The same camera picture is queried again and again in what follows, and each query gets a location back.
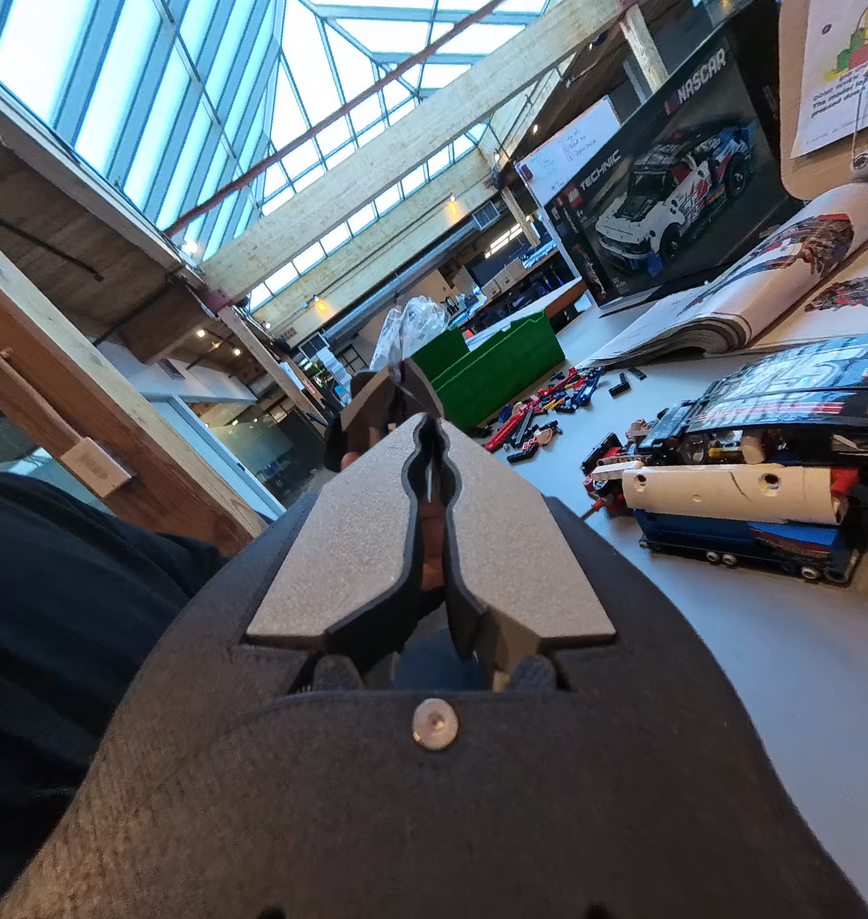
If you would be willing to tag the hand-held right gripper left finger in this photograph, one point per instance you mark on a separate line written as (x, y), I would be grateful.
(333, 560)

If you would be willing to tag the clear plastic bag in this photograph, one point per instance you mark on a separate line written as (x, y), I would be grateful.
(412, 323)

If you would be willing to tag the toy brick race car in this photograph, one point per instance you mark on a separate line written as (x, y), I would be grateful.
(728, 495)

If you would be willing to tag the whiteboard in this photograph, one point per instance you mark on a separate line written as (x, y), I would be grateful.
(570, 154)

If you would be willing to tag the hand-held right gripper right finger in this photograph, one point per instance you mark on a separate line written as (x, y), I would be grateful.
(527, 567)

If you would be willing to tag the large green plastic bin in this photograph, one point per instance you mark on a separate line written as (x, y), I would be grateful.
(498, 366)

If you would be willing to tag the grey desk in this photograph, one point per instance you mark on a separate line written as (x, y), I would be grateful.
(764, 646)

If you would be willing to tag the pile of loose toy bricks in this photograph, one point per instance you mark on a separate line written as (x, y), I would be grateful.
(541, 409)

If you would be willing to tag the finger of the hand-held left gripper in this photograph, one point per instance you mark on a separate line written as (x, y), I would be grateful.
(426, 388)
(369, 413)

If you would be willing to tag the black toy set box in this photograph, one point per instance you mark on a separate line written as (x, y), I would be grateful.
(656, 179)

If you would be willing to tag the person's left hand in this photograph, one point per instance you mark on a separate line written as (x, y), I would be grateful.
(351, 459)

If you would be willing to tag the open instruction booklet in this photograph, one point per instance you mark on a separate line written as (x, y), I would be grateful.
(728, 309)

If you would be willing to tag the printed paper leaflet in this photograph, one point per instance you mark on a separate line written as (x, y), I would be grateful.
(836, 79)

